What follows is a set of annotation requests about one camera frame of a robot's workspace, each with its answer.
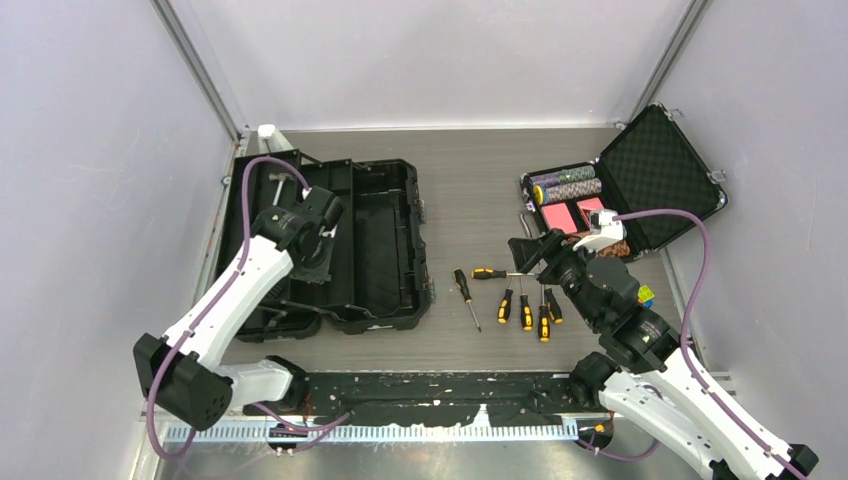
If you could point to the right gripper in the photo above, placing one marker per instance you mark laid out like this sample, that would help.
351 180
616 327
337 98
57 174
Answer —
526 252

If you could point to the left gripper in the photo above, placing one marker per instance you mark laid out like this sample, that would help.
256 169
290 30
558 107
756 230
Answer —
318 274

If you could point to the black plastic toolbox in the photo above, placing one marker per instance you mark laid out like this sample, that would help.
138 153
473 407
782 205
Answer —
378 273

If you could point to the small steel hammer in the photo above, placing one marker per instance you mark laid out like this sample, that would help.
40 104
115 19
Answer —
280 180

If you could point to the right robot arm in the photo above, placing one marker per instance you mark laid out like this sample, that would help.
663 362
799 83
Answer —
648 375

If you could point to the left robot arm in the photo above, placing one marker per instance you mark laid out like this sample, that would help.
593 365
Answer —
182 371

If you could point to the pink card deck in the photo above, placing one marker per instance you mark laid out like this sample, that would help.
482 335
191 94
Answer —
558 216

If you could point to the red card deck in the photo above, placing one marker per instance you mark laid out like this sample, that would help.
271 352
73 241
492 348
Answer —
586 206

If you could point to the poker chip row orange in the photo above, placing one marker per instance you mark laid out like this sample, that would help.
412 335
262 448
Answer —
620 249

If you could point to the poker chip row top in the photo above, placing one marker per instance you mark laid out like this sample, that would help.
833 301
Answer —
564 176

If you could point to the blue orange small object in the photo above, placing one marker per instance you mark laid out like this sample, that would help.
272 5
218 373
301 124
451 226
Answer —
646 296

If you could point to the white metronome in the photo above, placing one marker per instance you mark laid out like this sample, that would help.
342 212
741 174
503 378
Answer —
271 139

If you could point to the black aluminium poker chip case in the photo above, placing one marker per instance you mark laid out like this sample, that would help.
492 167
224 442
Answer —
649 165

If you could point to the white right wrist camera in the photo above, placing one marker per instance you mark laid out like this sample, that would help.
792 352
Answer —
605 231

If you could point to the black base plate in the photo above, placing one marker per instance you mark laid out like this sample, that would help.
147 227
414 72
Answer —
433 399

